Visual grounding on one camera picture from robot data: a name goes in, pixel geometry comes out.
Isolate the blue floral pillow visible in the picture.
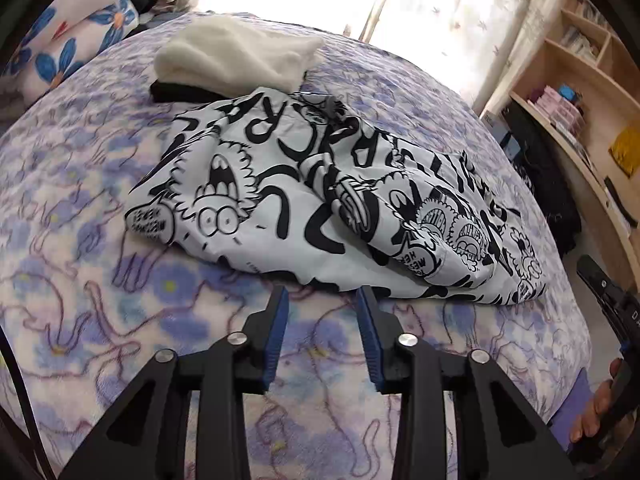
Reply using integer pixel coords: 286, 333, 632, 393
0, 0, 151, 106

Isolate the person's right hand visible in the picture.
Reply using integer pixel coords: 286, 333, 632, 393
569, 357, 622, 444

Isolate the purple bed sheet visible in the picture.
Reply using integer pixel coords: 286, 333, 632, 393
547, 367, 601, 452

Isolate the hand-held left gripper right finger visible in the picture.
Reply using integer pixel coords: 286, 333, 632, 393
356, 285, 576, 480

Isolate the cream fluffy cloth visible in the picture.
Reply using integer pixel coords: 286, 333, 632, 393
152, 17, 326, 96

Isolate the black and white printed jacket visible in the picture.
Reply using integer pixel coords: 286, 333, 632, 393
125, 87, 548, 307

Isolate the black bag by shelf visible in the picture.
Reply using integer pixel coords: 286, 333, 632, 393
505, 105, 583, 256

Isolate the black remote control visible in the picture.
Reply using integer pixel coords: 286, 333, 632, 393
602, 176, 633, 222

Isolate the wooden shelf unit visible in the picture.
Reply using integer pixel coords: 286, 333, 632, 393
480, 0, 640, 291

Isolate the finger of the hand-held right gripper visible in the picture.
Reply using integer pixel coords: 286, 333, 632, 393
576, 255, 627, 322

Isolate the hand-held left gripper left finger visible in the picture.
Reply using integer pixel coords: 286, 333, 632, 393
57, 286, 291, 480

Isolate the black folded cloth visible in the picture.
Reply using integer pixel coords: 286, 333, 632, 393
150, 79, 236, 106

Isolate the stack of pink boxes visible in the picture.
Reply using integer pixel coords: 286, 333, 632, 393
525, 85, 586, 133

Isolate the blue and white box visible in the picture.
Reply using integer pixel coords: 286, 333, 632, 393
480, 110, 521, 157

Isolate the sheer floral curtain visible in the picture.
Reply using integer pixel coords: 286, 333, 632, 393
165, 0, 556, 111

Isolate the row of books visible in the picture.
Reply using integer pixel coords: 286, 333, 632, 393
559, 2, 613, 60

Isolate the purple cat print blanket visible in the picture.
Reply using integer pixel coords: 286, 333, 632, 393
0, 10, 593, 480

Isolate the yellow packet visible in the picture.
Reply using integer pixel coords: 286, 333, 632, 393
609, 125, 640, 177

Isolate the black cable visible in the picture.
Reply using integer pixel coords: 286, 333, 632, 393
0, 330, 56, 480

